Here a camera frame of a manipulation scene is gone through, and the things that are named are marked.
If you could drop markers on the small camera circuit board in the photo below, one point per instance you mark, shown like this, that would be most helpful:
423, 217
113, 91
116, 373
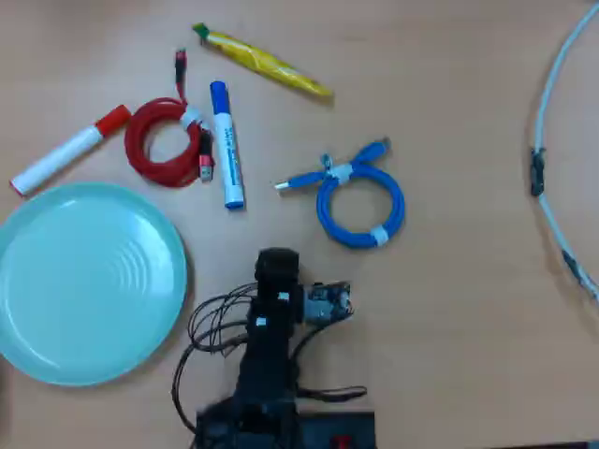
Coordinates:
325, 304

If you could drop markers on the light green ribbed bowl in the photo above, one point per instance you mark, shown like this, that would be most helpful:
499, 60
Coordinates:
89, 280

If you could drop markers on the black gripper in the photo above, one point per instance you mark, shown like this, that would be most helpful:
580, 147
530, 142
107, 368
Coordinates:
278, 273

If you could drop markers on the red capped white marker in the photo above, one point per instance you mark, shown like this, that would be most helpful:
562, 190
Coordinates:
61, 154

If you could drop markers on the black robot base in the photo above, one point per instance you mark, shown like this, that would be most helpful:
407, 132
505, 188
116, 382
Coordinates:
323, 430

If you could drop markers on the yellow toy corn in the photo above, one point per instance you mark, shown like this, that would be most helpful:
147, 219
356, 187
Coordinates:
262, 61

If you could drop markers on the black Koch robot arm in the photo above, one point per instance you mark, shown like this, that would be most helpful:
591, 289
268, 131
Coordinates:
269, 355

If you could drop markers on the blue capped white marker pen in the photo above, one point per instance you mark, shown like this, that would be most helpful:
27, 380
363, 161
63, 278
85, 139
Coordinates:
227, 145

